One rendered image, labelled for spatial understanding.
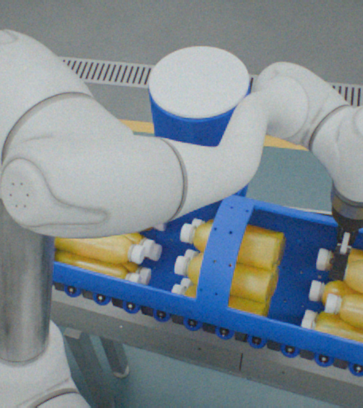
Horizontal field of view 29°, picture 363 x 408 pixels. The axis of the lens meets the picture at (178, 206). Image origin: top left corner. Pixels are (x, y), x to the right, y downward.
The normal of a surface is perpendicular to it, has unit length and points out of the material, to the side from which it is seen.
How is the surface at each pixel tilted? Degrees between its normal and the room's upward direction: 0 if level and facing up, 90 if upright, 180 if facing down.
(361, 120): 12
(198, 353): 71
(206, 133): 90
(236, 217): 7
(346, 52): 0
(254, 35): 0
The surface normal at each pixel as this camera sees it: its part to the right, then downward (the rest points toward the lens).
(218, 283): -0.29, 0.22
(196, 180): 0.84, 0.07
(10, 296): -0.04, 0.69
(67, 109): 0.22, -0.67
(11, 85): -0.19, -0.46
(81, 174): 0.48, -0.18
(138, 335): -0.32, 0.55
